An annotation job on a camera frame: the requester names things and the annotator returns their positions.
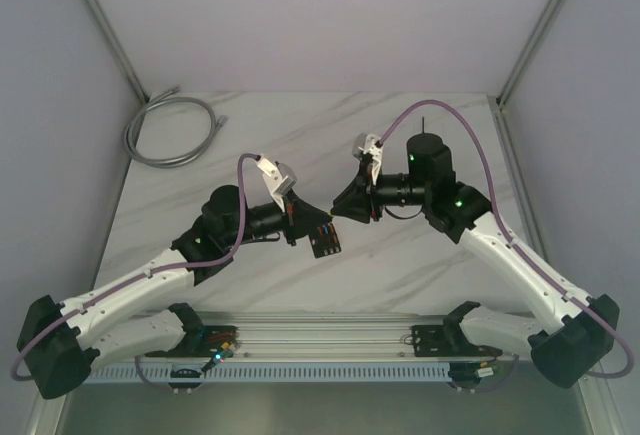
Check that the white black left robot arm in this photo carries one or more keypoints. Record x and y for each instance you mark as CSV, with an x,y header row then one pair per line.
x,y
62,343

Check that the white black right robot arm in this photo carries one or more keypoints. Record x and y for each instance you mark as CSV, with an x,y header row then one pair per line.
x,y
569,332

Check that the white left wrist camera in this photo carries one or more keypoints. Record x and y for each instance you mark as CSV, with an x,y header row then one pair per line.
x,y
278,178

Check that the aluminium frame rail right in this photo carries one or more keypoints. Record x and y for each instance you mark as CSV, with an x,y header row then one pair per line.
x,y
530,225

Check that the aluminium front mounting rail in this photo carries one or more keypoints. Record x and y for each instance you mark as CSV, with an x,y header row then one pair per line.
x,y
361,337

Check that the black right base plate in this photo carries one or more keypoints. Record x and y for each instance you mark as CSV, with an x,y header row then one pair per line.
x,y
443,341

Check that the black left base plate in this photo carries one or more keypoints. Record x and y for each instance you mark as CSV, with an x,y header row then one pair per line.
x,y
210,342

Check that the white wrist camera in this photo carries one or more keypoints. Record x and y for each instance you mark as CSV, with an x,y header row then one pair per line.
x,y
367,148
278,178

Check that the aluminium frame post left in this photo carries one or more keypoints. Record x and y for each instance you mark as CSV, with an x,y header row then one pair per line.
x,y
116,49

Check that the white slotted cable duct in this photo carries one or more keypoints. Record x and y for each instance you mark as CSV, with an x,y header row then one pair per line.
x,y
271,372

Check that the black fuse box base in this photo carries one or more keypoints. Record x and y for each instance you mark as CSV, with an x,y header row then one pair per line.
x,y
325,245

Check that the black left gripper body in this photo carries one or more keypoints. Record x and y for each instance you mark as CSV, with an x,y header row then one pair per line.
x,y
291,219

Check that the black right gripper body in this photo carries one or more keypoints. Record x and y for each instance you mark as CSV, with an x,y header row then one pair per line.
x,y
395,189

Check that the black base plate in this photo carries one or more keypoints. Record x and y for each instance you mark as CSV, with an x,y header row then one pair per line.
x,y
443,341
210,342

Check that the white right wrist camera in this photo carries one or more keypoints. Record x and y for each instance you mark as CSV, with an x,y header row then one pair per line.
x,y
367,148

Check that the aluminium frame post right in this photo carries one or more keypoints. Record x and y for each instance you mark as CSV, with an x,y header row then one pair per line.
x,y
542,26

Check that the aluminium frame post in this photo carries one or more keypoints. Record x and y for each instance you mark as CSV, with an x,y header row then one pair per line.
x,y
542,26
116,49

